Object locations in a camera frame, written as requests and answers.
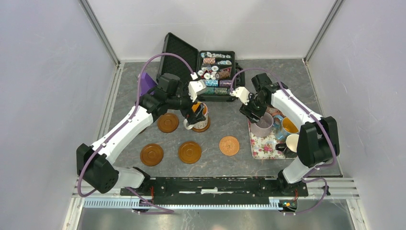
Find lavender ceramic mug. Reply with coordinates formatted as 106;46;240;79
250;113;274;138

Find purple cable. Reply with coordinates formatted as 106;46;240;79
230;67;338;217
77;53;198;215

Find woven rattan round coaster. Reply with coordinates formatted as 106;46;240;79
219;136;240;156

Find floral rectangular tray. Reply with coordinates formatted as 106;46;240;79
248;121;297;160

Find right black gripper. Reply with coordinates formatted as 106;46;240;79
239;92;268;124

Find floral mug orange inside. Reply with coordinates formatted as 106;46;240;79
183;102;209;132

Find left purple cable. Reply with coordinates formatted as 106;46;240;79
77;53;198;215

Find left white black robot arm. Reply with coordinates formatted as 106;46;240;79
76;73;206;197

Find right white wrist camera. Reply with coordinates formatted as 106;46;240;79
230;86;251;105

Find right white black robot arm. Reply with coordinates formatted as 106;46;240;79
230;73;339;196

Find purple plastic wedge stand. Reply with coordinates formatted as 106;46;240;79
140;72;157;96

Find pink ceramic mug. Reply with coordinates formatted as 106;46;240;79
266;107;285;117

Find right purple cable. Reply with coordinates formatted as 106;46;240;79
230;67;338;217

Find blue mug yellow inside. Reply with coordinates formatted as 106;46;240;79
273;115;299;141

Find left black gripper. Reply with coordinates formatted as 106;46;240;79
167;82;206;125

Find black mug cream inside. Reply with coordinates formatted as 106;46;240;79
275;134;299;158

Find black poker chip case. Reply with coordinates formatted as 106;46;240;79
163;33;245;102

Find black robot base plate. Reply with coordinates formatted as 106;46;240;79
134;176;308;205

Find brown wooden coaster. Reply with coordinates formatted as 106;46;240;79
157;113;179;133
192;118;211;133
140;144;164;167
178;141;202;164

